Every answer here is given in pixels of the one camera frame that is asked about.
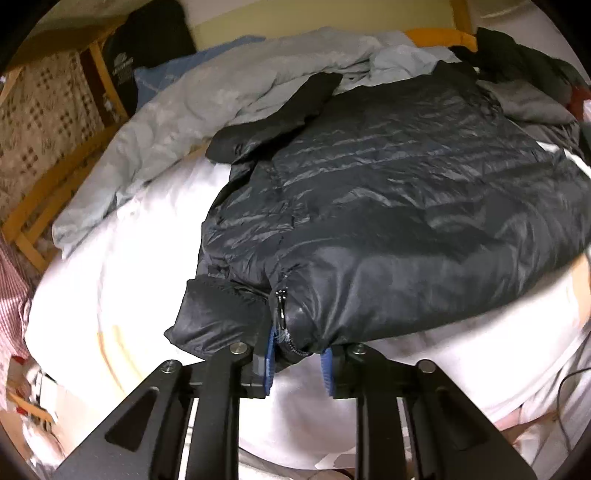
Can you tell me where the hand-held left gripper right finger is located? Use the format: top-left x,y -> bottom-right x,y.
320,342 -> 539,480

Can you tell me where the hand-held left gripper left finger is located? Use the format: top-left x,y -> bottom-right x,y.
53,323 -> 278,480

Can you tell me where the black puffer jacket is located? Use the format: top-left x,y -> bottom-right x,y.
164,62 -> 591,374

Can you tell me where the white bed sheet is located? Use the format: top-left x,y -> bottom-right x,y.
25,152 -> 591,472

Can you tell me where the red checkered cloth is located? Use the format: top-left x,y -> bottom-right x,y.
0,235 -> 35,361

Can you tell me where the light grey duvet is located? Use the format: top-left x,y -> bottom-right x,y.
53,25 -> 462,259

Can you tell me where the blue cloth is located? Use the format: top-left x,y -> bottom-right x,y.
134,37 -> 264,116

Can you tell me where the beige patterned cloth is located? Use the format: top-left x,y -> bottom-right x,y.
0,51 -> 107,222

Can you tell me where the dark grey garment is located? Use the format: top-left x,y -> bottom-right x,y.
480,78 -> 583,153

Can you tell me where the black hanging garment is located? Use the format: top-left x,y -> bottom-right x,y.
104,0 -> 197,116

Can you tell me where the black clothing pile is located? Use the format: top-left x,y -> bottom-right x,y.
462,27 -> 587,88

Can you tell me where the black cable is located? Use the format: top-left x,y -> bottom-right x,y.
553,355 -> 591,462

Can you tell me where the wooden chair frame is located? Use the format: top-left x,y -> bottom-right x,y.
2,28 -> 130,273

